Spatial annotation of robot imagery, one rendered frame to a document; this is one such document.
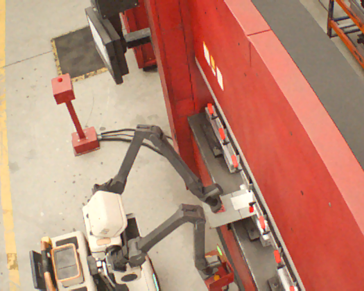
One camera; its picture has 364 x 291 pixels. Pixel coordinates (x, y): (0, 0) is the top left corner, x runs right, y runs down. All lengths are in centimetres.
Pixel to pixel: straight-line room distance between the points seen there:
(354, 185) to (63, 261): 199
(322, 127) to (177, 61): 171
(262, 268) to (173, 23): 147
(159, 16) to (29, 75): 295
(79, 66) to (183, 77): 236
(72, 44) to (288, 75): 426
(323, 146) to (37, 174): 345
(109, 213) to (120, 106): 246
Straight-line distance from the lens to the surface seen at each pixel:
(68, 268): 296
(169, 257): 386
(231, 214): 284
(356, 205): 138
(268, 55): 173
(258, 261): 284
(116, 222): 250
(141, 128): 254
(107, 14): 292
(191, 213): 231
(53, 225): 424
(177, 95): 328
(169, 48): 300
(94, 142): 450
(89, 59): 543
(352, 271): 156
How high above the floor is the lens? 346
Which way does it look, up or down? 52 degrees down
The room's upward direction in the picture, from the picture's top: 11 degrees counter-clockwise
